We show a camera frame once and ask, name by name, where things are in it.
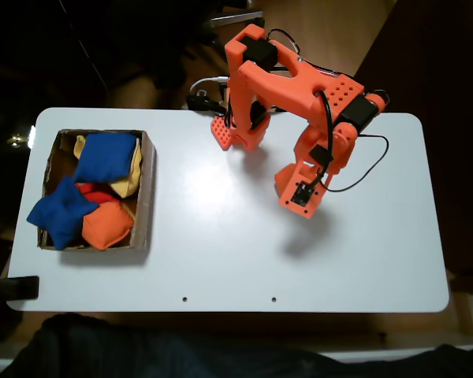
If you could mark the black table edge clamp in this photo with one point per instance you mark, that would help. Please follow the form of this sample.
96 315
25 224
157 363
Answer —
21 287

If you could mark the orange camera mount bracket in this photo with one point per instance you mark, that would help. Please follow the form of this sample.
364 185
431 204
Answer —
291 187

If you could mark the office chair base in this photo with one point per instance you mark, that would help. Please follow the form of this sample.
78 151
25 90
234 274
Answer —
236 16

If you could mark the yellow bean bag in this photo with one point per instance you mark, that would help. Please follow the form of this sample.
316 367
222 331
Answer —
128 185

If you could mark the person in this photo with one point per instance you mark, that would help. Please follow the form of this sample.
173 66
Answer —
142 350

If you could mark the brown cardboard box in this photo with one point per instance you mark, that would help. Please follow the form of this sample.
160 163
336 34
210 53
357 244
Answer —
146 197

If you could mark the blue bean bag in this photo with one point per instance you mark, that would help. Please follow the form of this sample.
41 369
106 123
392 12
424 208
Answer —
104 157
61 214

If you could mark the black base clamp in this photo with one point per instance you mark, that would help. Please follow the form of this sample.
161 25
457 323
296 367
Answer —
201 103

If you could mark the red bean bag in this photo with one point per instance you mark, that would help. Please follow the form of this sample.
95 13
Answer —
100 195

